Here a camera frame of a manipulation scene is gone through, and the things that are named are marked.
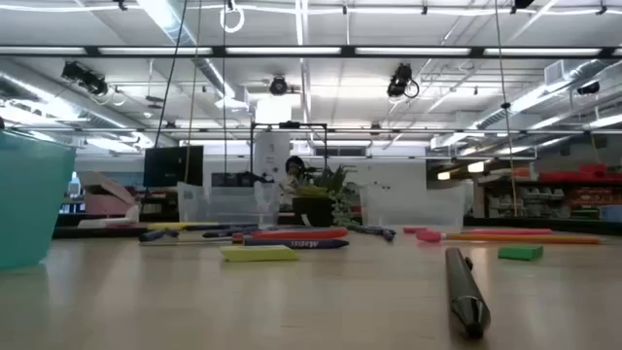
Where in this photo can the potted succulent plant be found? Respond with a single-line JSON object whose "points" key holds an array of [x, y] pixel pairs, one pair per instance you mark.
{"points": [[316, 209]]}

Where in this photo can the green eraser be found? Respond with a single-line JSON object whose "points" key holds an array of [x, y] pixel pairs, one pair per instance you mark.
{"points": [[520, 252]]}

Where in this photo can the orange pencil with pink eraser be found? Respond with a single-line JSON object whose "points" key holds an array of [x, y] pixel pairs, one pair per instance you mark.
{"points": [[510, 238]]}

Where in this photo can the teal plastic bin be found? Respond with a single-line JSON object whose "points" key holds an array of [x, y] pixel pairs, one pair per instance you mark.
{"points": [[29, 204]]}

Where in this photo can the yellow eraser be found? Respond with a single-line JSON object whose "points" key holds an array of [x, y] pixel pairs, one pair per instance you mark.
{"points": [[259, 253]]}

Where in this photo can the pink stapler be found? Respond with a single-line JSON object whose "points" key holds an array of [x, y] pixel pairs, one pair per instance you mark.
{"points": [[104, 201]]}

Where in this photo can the shelving with red bins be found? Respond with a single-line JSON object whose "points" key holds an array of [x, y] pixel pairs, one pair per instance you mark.
{"points": [[583, 176]]}

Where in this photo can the black monitor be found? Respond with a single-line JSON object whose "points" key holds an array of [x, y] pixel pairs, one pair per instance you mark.
{"points": [[172, 166]]}

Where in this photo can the person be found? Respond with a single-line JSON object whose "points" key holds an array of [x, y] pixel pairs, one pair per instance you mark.
{"points": [[293, 177]]}

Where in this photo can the clear plastic bin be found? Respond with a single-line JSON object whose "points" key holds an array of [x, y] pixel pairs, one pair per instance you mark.
{"points": [[413, 204], [223, 204]]}

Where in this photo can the black ceiling camera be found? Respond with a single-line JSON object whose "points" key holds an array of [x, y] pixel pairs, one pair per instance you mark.
{"points": [[588, 88], [278, 85], [401, 80], [83, 78]]}

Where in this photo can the white pillar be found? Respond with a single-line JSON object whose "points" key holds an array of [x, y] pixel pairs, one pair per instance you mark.
{"points": [[272, 155]]}

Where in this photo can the yellow crayon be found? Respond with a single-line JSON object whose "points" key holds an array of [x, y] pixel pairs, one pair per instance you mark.
{"points": [[170, 226]]}

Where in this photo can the pink eraser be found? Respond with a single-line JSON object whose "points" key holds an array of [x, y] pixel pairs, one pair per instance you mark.
{"points": [[414, 229]]}

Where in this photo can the thick black click pen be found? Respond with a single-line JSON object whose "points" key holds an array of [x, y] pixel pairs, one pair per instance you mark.
{"points": [[464, 291]]}

